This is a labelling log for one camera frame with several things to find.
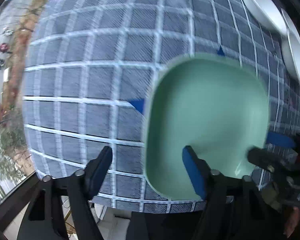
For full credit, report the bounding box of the green square bowl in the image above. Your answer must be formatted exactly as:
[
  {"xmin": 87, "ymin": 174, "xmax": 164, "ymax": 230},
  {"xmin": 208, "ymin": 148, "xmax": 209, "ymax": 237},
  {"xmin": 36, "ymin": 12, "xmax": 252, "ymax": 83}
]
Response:
[{"xmin": 144, "ymin": 53, "xmax": 269, "ymax": 200}]

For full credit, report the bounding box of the white paper bowl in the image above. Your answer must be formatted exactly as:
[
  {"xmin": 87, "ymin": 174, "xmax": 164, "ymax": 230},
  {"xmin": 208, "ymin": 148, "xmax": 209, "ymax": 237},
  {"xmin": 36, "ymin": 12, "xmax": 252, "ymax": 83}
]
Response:
[
  {"xmin": 243, "ymin": 0, "xmax": 288, "ymax": 36},
  {"xmin": 281, "ymin": 8, "xmax": 300, "ymax": 85}
]

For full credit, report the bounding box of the grey checkered tablecloth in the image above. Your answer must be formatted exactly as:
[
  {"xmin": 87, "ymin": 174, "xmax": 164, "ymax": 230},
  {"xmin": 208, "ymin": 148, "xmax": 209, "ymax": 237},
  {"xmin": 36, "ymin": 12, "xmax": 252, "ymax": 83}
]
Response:
[{"xmin": 23, "ymin": 0, "xmax": 300, "ymax": 213}]

